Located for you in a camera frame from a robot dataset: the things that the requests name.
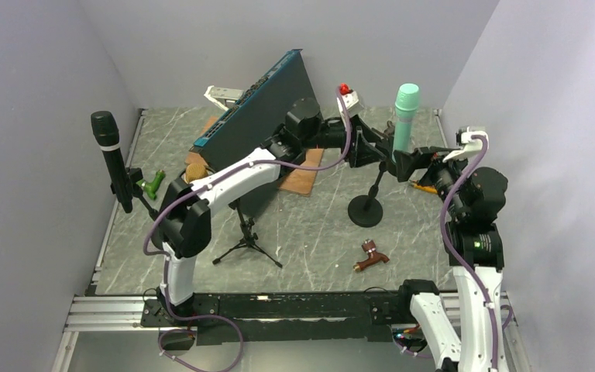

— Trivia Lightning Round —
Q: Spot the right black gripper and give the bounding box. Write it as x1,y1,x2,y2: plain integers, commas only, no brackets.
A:
394,145,473,219

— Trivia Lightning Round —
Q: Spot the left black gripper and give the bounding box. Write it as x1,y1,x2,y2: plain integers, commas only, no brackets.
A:
302,112,387,168

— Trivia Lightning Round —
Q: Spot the teal green microphone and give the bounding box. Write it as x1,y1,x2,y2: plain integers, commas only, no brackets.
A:
391,83,420,164

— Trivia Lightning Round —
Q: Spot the black round base mic stand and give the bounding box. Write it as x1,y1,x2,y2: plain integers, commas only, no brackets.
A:
347,163,387,228

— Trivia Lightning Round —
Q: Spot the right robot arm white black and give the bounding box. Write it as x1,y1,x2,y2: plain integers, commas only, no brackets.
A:
394,146,508,371

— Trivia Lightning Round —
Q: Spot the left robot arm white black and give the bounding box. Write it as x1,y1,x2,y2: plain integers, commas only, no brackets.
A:
145,98,394,326

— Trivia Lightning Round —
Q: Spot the gold microphone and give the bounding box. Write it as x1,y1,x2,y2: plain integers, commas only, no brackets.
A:
183,163,208,184

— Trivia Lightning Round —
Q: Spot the black stand with black microphone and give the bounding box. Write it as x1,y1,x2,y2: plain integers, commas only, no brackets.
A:
110,167,159,219

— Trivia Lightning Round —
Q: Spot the black microphone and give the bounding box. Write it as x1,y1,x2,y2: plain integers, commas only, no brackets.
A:
90,111,133,213

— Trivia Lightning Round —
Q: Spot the yellow utility knife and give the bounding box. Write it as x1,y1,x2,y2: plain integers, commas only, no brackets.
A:
410,181,438,195

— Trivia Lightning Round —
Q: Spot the wooden board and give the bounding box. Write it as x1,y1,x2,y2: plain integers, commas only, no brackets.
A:
189,139,323,203

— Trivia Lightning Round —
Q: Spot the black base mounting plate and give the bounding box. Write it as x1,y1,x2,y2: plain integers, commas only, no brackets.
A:
139,290,416,346

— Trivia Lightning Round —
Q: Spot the green plastic faucet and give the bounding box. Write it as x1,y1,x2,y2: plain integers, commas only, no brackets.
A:
136,170,166,200

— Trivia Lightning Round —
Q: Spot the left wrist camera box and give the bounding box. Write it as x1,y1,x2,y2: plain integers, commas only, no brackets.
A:
338,83,365,118

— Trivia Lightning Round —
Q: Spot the blue network switch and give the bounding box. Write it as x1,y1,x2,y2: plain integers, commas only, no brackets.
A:
191,49,316,171

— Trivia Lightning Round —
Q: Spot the black tripod shock mount stand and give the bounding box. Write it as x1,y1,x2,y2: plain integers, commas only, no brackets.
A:
212,198,284,268

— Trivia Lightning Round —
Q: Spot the white metal bracket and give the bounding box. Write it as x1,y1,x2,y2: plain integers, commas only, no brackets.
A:
204,85,244,111

